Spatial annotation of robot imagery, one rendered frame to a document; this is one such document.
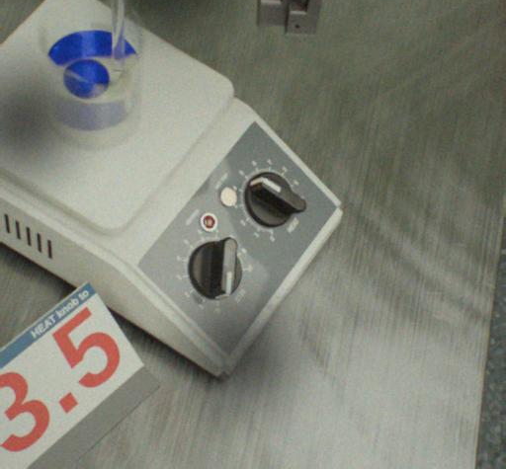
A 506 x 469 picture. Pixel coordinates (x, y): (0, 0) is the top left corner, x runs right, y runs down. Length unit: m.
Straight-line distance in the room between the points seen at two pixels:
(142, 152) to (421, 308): 0.19
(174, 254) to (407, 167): 0.19
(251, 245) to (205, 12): 0.21
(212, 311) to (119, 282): 0.05
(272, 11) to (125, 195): 0.16
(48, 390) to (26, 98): 0.16
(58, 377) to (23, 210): 0.09
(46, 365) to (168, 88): 0.16
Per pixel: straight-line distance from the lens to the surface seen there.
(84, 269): 0.75
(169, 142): 0.73
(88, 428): 0.75
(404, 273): 0.81
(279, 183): 0.75
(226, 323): 0.74
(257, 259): 0.75
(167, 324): 0.74
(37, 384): 0.74
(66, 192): 0.72
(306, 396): 0.77
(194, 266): 0.73
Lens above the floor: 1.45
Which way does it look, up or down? 59 degrees down
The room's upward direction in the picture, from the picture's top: 10 degrees clockwise
